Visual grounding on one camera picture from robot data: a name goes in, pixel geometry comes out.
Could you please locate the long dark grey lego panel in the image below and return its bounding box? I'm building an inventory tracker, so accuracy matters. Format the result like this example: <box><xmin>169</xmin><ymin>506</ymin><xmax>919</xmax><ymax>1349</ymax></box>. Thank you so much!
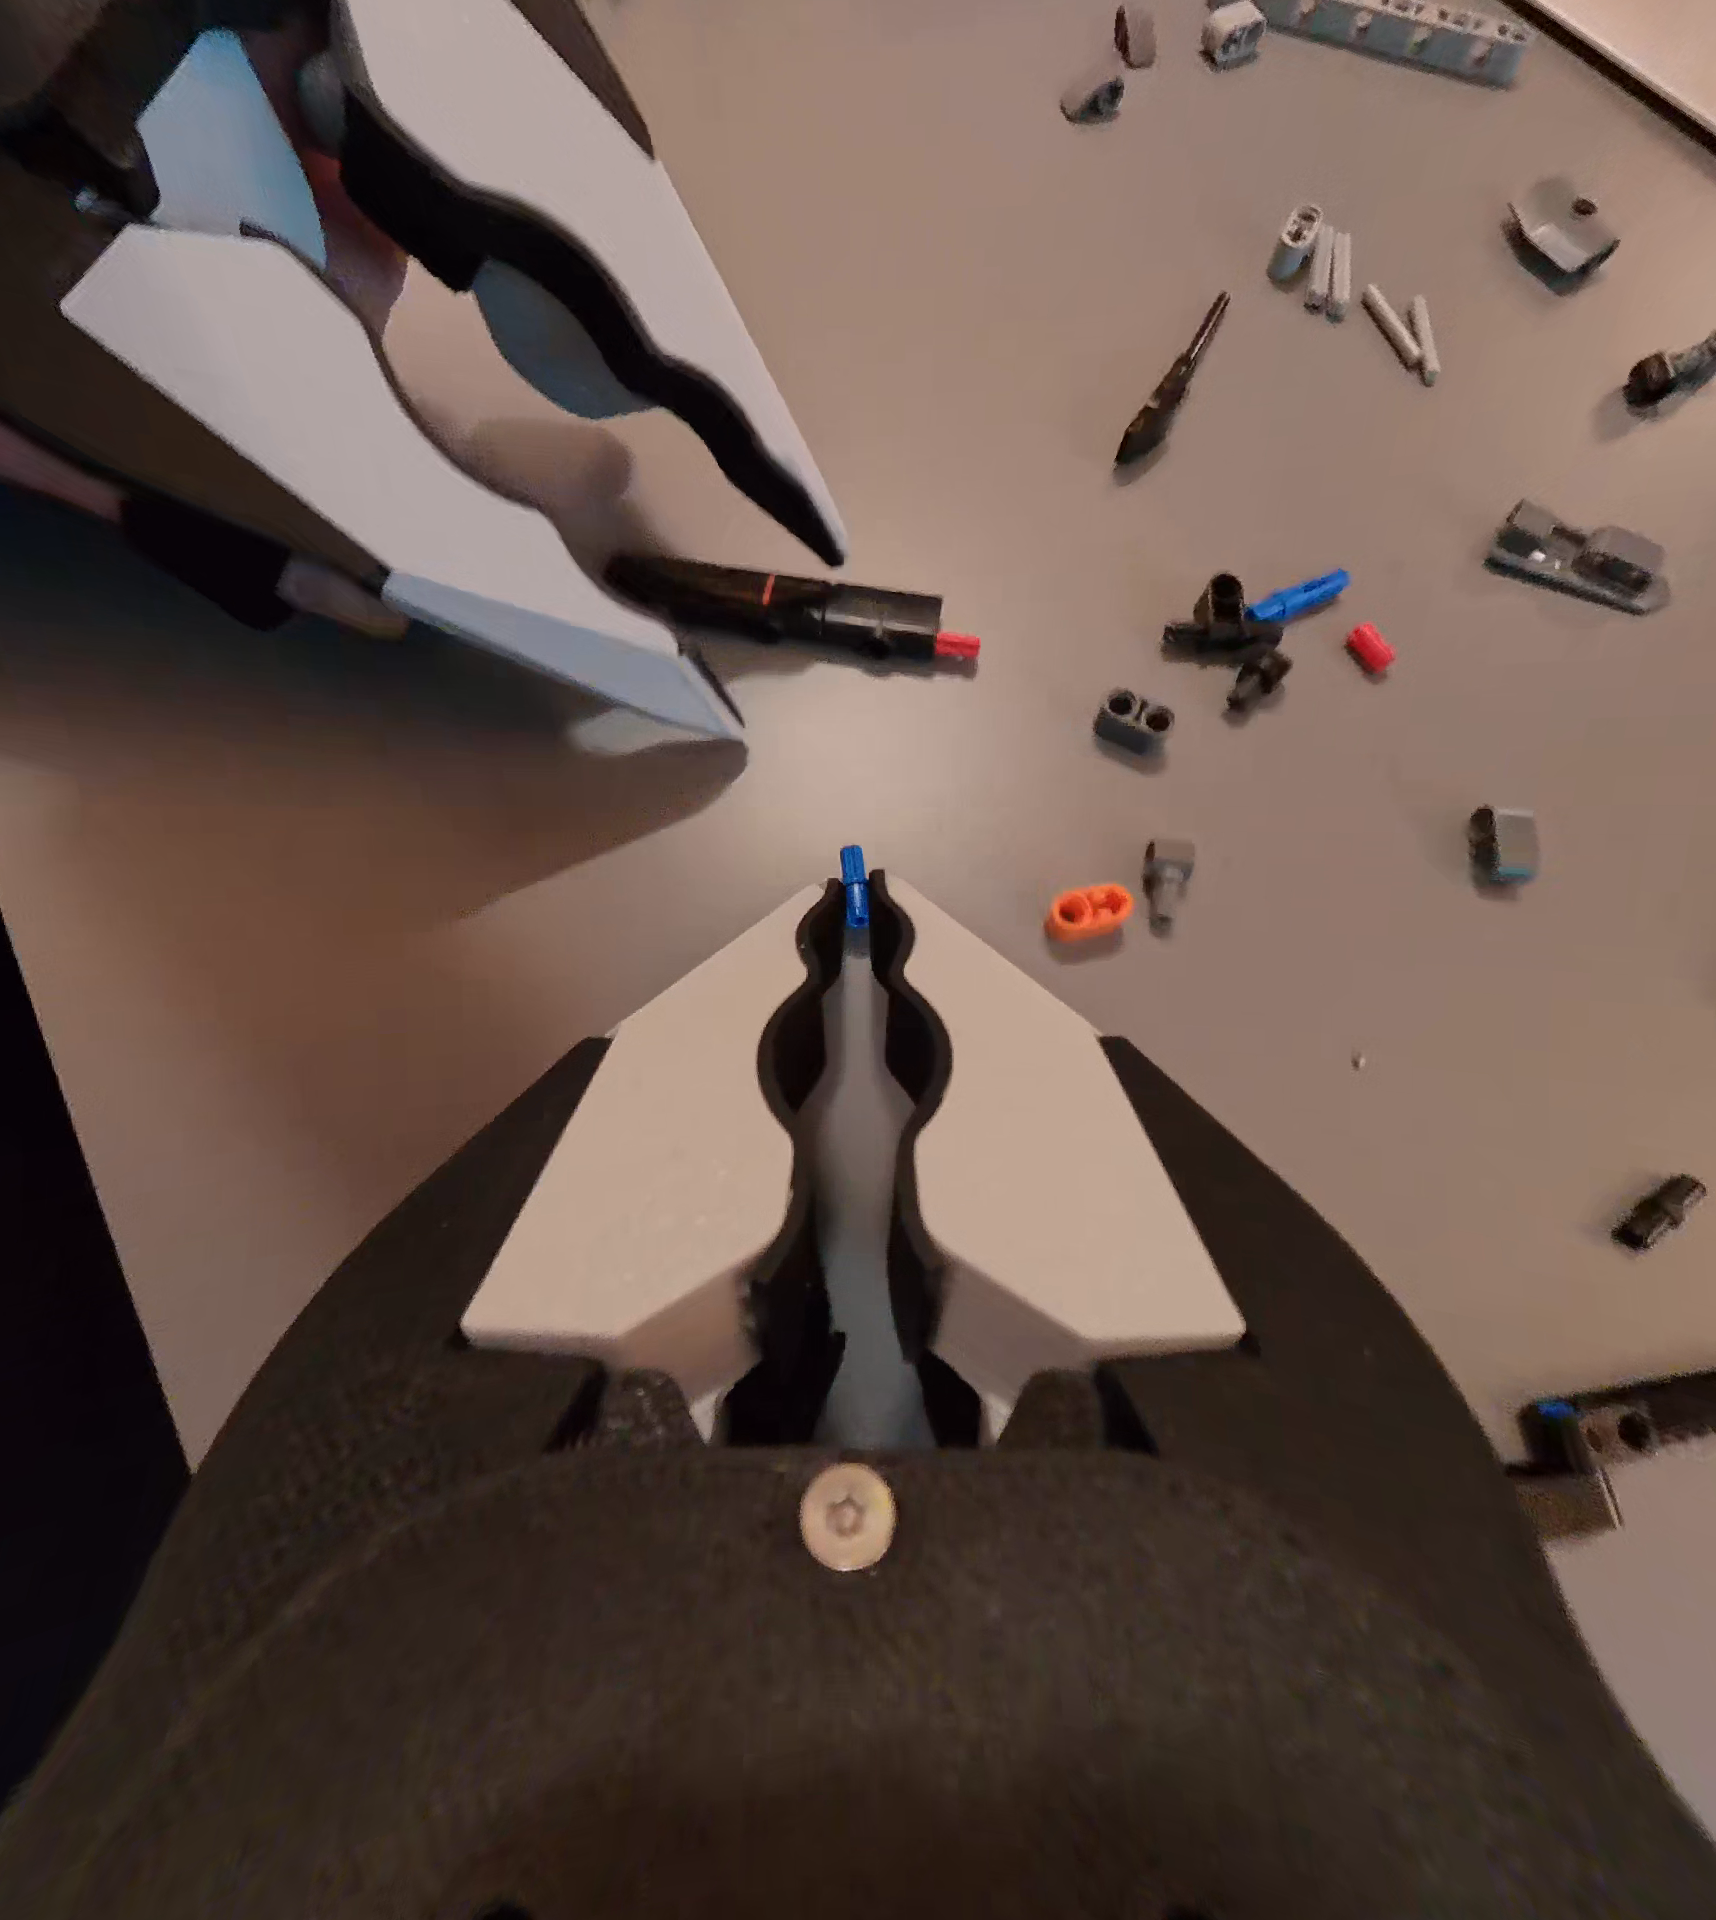
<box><xmin>1483</xmin><ymin>498</ymin><xmax>1669</xmax><ymax>615</ymax></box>

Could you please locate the black lego clip piece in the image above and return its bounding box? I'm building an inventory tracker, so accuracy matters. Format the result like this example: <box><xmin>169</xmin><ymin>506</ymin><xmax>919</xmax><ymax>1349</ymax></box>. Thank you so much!
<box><xmin>1620</xmin><ymin>326</ymin><xmax>1716</xmax><ymax>411</ymax></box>

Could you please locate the grey lego panel piece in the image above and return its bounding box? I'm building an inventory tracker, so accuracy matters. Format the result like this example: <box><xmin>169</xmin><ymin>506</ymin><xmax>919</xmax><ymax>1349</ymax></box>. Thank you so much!
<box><xmin>1501</xmin><ymin>176</ymin><xmax>1622</xmax><ymax>290</ymax></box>

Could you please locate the black lego shock absorber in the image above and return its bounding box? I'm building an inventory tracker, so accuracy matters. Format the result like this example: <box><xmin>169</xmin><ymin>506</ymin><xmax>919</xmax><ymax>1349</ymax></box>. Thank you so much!
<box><xmin>602</xmin><ymin>552</ymin><xmax>945</xmax><ymax>666</ymax></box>

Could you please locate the black lego cross connector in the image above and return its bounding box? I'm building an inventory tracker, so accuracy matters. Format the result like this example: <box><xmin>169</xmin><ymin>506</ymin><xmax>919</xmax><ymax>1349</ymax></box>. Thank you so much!
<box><xmin>1159</xmin><ymin>573</ymin><xmax>1287</xmax><ymax>663</ymax></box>

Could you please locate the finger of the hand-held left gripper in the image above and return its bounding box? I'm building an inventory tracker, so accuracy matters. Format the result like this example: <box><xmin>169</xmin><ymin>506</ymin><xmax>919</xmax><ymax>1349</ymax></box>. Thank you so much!
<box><xmin>55</xmin><ymin>222</ymin><xmax>749</xmax><ymax>748</ymax></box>
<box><xmin>335</xmin><ymin>0</ymin><xmax>852</xmax><ymax>573</ymax></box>

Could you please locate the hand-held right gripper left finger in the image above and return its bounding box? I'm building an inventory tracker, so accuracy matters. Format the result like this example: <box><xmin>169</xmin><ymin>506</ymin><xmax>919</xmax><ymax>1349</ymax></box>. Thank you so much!
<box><xmin>460</xmin><ymin>878</ymin><xmax>848</xmax><ymax>1450</ymax></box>

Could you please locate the black blade piece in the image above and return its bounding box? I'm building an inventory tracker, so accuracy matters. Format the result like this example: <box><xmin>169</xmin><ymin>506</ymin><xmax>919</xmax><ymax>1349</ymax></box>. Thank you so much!
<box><xmin>1112</xmin><ymin>290</ymin><xmax>1232</xmax><ymax>468</ymax></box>

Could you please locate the black lego pin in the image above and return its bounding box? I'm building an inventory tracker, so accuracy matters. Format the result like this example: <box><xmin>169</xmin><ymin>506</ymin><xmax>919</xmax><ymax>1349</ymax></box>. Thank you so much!
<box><xmin>1612</xmin><ymin>1174</ymin><xmax>1710</xmax><ymax>1253</ymax></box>

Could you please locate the black lego beam with pins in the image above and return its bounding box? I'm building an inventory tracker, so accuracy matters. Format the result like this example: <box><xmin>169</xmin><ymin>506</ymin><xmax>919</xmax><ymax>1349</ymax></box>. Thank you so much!
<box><xmin>1509</xmin><ymin>1353</ymin><xmax>1716</xmax><ymax>1541</ymax></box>

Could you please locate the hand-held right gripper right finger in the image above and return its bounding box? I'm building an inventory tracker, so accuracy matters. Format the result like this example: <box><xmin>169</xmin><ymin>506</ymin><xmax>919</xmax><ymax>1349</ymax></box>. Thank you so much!
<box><xmin>869</xmin><ymin>872</ymin><xmax>1247</xmax><ymax>1450</ymax></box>

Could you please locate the long grey lego beam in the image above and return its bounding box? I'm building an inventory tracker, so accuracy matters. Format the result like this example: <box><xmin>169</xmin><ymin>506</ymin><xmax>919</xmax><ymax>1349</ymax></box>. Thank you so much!
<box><xmin>1253</xmin><ymin>0</ymin><xmax>1535</xmax><ymax>91</ymax></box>

